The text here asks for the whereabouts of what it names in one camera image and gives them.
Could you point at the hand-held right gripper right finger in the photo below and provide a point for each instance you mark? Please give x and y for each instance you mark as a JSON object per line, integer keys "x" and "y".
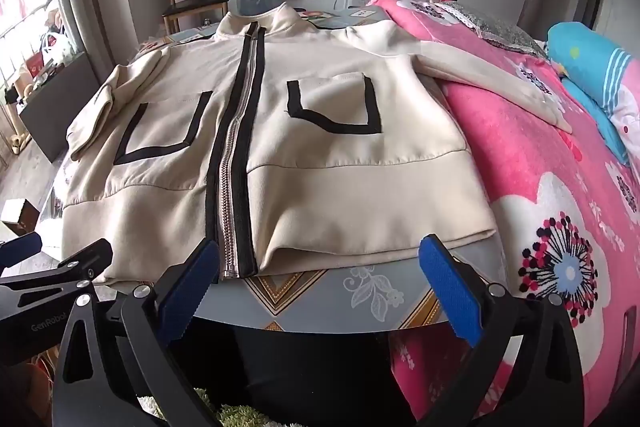
{"x": 450, "y": 292}

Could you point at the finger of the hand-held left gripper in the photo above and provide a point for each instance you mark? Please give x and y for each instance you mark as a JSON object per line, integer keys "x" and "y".
{"x": 55, "y": 277}
{"x": 20, "y": 252}

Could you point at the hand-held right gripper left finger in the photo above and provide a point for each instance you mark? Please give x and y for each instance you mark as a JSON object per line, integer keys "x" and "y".
{"x": 187, "y": 292}

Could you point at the beige zip jacket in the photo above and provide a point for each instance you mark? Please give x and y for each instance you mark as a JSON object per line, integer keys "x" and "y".
{"x": 320, "y": 142}

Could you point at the cardboard box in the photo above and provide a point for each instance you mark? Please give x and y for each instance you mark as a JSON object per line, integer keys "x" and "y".
{"x": 17, "y": 214}

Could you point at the green shaggy rug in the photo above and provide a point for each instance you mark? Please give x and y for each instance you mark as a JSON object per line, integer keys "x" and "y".
{"x": 235, "y": 412}

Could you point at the dark grey cabinet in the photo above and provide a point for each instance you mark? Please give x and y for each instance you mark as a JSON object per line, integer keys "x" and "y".
{"x": 60, "y": 107}

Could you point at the pink floral blanket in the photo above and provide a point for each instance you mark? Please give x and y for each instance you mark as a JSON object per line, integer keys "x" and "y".
{"x": 540, "y": 167}

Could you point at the white plastic bag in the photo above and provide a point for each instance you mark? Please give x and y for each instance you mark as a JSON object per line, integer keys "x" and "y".
{"x": 57, "y": 49}

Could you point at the blue pillow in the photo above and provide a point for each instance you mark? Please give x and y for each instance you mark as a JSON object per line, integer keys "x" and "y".
{"x": 590, "y": 62}

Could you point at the silver lace-edged pillow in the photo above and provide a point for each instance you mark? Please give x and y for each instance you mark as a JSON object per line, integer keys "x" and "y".
{"x": 500, "y": 27}

